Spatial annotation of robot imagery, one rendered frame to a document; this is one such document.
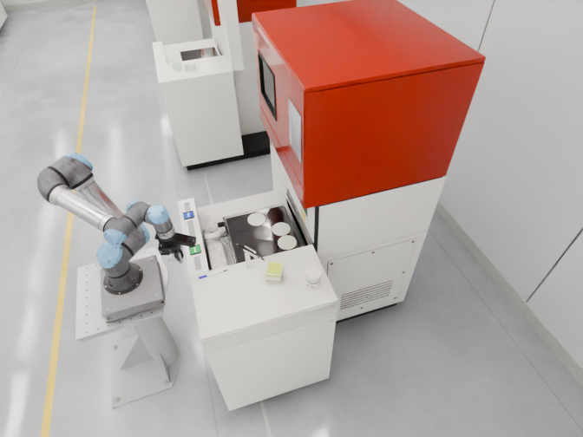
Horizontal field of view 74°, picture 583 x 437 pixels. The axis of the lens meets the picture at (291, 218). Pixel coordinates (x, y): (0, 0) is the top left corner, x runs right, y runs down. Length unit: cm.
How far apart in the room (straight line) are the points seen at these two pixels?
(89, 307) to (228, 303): 73
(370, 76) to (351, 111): 14
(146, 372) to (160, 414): 29
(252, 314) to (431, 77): 121
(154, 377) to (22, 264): 160
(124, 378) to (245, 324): 131
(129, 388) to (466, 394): 208
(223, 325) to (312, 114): 95
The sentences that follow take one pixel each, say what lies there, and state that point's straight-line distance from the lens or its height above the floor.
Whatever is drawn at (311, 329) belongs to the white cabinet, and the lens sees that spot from 193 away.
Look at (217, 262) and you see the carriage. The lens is 206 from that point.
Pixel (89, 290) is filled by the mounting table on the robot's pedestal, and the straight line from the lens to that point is 226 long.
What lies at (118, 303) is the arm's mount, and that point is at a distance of 206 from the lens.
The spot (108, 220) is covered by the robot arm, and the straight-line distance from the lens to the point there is 171.
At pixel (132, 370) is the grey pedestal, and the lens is 288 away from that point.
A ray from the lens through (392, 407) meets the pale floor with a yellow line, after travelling 266.
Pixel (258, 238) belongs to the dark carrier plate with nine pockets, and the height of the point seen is 90.
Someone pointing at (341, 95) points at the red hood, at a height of 176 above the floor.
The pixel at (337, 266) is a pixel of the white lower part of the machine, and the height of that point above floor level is 71.
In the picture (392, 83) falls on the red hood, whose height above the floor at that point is 178.
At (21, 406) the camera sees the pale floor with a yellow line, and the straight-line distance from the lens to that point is 312.
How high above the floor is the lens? 247
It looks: 46 degrees down
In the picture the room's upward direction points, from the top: 2 degrees counter-clockwise
